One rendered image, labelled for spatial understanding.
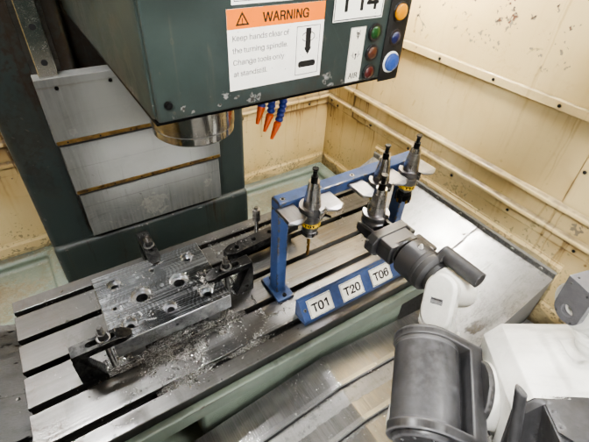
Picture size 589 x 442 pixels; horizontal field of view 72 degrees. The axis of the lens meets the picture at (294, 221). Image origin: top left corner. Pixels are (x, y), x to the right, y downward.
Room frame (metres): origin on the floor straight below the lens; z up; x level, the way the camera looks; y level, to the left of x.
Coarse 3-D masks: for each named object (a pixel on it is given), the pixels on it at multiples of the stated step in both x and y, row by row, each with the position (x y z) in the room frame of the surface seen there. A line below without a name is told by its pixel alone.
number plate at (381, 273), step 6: (384, 264) 0.85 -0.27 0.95; (372, 270) 0.83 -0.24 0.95; (378, 270) 0.83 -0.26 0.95; (384, 270) 0.84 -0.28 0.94; (390, 270) 0.85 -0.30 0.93; (372, 276) 0.81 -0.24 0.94; (378, 276) 0.82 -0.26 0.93; (384, 276) 0.83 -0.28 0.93; (390, 276) 0.84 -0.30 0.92; (372, 282) 0.80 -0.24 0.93; (378, 282) 0.81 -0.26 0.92
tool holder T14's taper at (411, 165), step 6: (414, 150) 0.95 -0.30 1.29; (420, 150) 0.95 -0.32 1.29; (408, 156) 0.95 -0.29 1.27; (414, 156) 0.94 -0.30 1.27; (420, 156) 0.95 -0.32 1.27; (408, 162) 0.94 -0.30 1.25; (414, 162) 0.94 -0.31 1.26; (402, 168) 0.95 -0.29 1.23; (408, 168) 0.94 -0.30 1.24; (414, 168) 0.94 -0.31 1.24
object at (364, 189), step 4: (360, 180) 0.90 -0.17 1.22; (348, 184) 0.88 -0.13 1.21; (352, 184) 0.88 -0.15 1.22; (356, 184) 0.88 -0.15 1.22; (360, 184) 0.88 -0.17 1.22; (364, 184) 0.88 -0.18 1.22; (368, 184) 0.88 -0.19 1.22; (352, 188) 0.86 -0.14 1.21; (356, 188) 0.86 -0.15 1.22; (360, 188) 0.86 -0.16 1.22; (364, 188) 0.86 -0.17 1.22; (368, 188) 0.86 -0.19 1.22; (372, 188) 0.87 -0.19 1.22; (356, 192) 0.85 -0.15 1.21; (360, 192) 0.84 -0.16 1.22; (364, 192) 0.84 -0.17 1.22; (368, 192) 0.84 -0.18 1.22; (372, 192) 0.85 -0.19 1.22; (364, 196) 0.83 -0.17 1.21; (368, 196) 0.83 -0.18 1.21
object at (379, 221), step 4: (364, 208) 0.76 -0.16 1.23; (364, 212) 0.74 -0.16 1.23; (388, 212) 0.75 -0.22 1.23; (364, 216) 0.74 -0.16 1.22; (368, 216) 0.73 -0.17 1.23; (372, 216) 0.73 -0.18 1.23; (384, 216) 0.74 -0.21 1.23; (388, 216) 0.74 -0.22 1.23; (364, 220) 0.74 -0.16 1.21; (368, 220) 0.73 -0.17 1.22; (372, 220) 0.72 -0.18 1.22; (376, 220) 0.72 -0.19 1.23; (380, 220) 0.72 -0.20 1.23; (384, 220) 0.72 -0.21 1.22; (368, 224) 0.73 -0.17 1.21; (372, 224) 0.72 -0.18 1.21; (376, 224) 0.72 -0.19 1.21; (380, 224) 0.73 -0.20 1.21
